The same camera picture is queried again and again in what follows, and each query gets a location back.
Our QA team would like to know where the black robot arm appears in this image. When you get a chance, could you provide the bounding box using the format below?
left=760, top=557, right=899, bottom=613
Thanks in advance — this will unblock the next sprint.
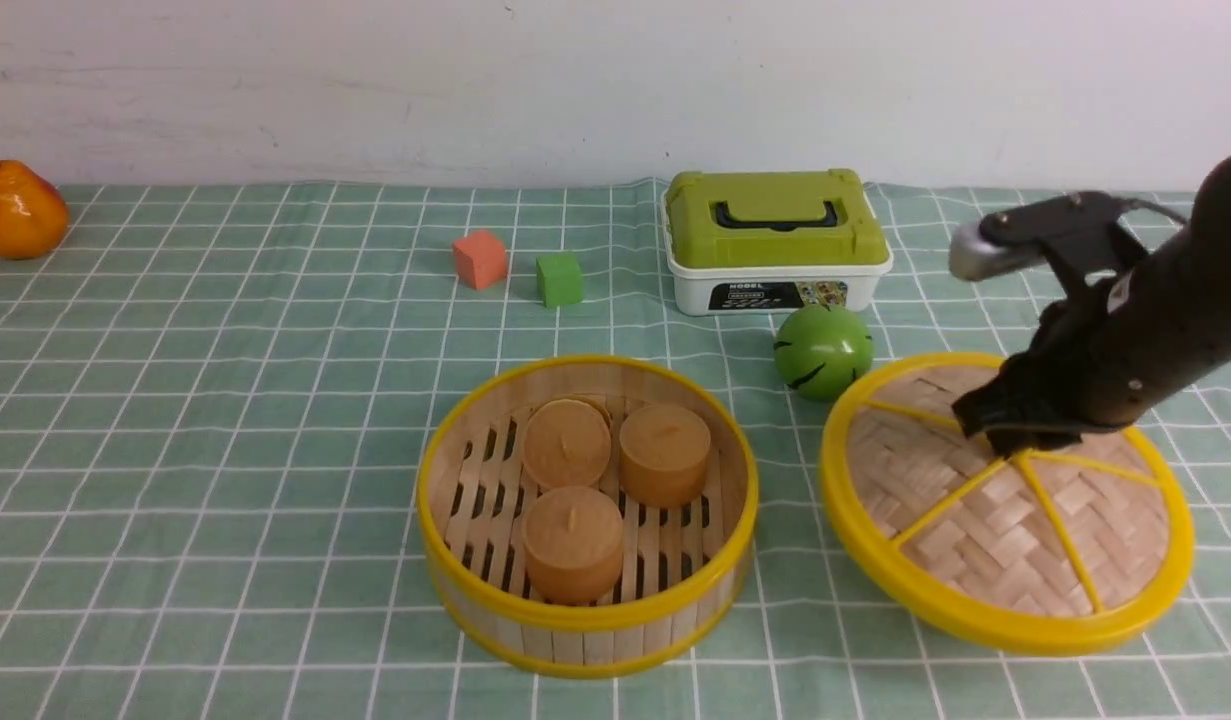
left=948, top=156, right=1231, bottom=457

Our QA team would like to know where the orange toy pear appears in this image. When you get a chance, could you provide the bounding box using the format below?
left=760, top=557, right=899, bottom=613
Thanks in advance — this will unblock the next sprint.
left=0, top=158, right=71, bottom=260

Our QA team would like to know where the green striped toy ball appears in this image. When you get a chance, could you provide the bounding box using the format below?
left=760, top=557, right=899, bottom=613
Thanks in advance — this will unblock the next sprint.
left=772, top=304, right=874, bottom=404

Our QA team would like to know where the brown bun back left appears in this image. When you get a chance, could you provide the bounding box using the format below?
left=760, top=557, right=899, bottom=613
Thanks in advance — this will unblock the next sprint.
left=522, top=398, right=612, bottom=494

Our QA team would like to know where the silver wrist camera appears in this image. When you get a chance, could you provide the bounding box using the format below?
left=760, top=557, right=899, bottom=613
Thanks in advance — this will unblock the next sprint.
left=949, top=191, right=1149, bottom=299

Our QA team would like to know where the green lidded white toolbox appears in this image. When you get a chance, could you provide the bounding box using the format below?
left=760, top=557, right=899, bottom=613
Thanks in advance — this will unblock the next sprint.
left=662, top=169, right=894, bottom=316

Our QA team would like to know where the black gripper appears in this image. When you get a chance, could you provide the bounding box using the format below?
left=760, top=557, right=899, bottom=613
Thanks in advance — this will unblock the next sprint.
left=950, top=300, right=1146, bottom=457

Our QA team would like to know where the yellow rimmed woven steamer lid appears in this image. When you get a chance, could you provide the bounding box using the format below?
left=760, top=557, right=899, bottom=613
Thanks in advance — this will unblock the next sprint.
left=820, top=352, right=1195, bottom=657

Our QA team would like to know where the brown bun back right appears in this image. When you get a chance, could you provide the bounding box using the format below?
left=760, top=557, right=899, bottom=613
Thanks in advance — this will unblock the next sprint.
left=618, top=404, right=714, bottom=510

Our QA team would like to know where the green checkered tablecloth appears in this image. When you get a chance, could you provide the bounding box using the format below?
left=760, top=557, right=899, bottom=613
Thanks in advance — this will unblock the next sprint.
left=0, top=178, right=1231, bottom=719

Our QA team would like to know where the green foam cube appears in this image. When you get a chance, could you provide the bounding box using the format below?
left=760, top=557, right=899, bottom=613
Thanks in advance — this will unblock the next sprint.
left=534, top=251, right=586, bottom=309

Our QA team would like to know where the yellow rimmed bamboo steamer base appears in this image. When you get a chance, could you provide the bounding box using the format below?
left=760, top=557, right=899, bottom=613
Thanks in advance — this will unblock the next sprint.
left=417, top=354, right=760, bottom=678

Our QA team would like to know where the brown bun front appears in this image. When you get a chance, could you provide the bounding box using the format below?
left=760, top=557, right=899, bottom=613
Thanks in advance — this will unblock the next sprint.
left=522, top=486, right=624, bottom=606

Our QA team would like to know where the orange foam cube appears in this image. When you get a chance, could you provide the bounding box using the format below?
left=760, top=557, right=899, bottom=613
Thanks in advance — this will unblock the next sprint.
left=451, top=229, right=508, bottom=290

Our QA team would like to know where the brown bun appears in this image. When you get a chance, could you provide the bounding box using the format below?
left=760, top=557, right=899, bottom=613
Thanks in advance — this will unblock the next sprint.
left=522, top=486, right=624, bottom=606
left=522, top=398, right=612, bottom=494
left=618, top=404, right=714, bottom=510

